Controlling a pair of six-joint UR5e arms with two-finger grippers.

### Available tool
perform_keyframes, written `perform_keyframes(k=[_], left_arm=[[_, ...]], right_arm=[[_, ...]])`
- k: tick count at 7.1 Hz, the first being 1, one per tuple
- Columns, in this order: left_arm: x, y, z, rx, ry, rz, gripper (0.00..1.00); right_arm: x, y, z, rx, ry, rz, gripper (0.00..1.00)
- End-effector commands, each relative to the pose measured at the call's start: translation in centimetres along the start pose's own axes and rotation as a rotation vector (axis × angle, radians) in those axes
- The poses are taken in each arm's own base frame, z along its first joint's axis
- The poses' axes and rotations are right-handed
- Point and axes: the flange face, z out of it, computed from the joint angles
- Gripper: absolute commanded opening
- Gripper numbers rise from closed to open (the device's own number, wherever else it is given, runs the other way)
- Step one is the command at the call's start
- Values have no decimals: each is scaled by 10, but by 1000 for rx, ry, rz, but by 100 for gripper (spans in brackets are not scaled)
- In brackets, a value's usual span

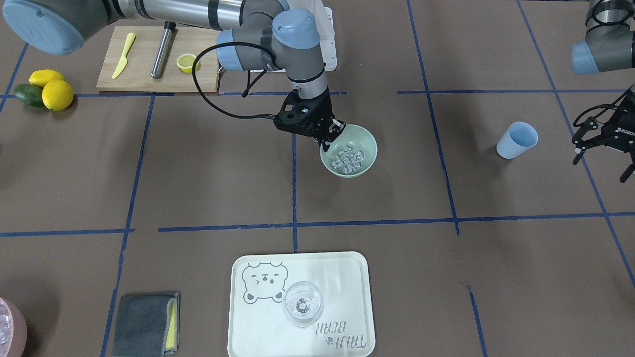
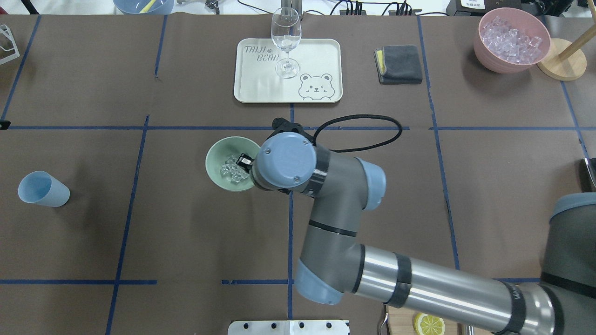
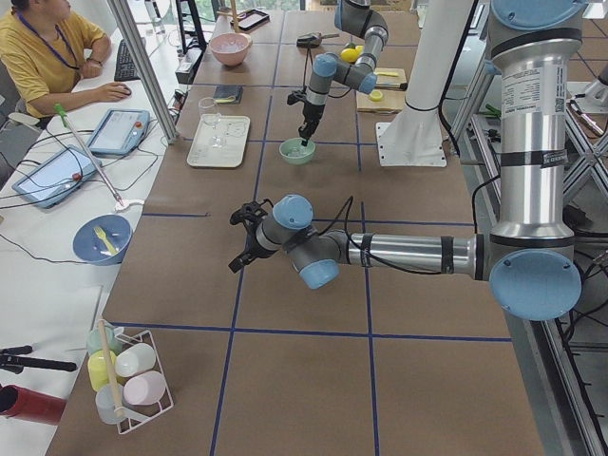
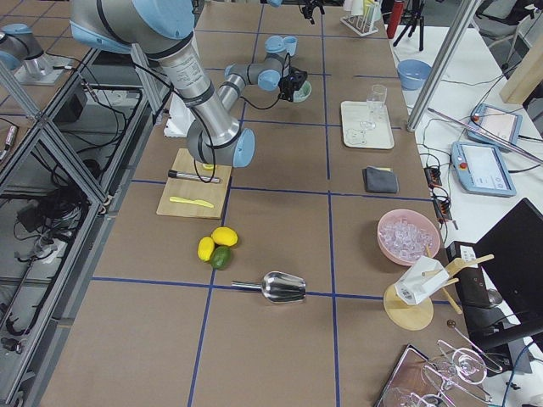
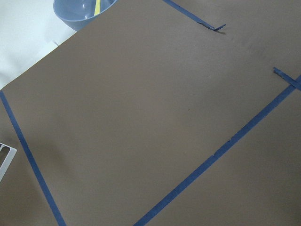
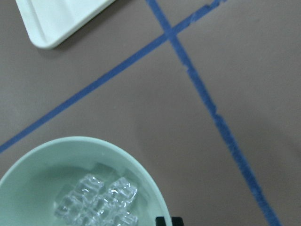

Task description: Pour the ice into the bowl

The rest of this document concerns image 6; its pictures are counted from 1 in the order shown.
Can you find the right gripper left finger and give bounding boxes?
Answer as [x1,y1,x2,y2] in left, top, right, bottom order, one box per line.
[155,216,168,226]

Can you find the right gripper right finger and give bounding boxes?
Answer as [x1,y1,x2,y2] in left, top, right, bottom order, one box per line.
[171,217,184,226]

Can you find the green bowl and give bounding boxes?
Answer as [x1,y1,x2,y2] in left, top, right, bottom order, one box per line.
[0,137,172,226]

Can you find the clear ice cubes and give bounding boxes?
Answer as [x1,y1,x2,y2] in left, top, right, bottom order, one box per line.
[54,174,138,226]

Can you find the cream bear tray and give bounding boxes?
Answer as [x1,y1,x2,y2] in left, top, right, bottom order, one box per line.
[16,0,114,49]

